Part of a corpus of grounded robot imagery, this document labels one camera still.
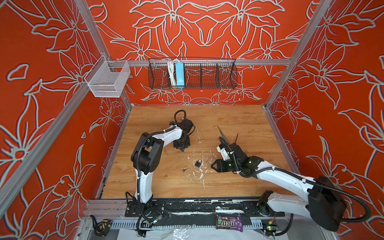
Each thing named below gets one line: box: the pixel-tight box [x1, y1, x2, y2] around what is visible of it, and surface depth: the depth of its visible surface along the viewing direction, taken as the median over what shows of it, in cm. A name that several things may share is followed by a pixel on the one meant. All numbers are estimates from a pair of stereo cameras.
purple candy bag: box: [215, 215, 243, 232], surface depth 70 cm
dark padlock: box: [194, 159, 203, 168], surface depth 91 cm
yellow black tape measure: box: [89, 215, 113, 237], surface depth 68 cm
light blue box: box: [175, 62, 185, 89], surface depth 92 cm
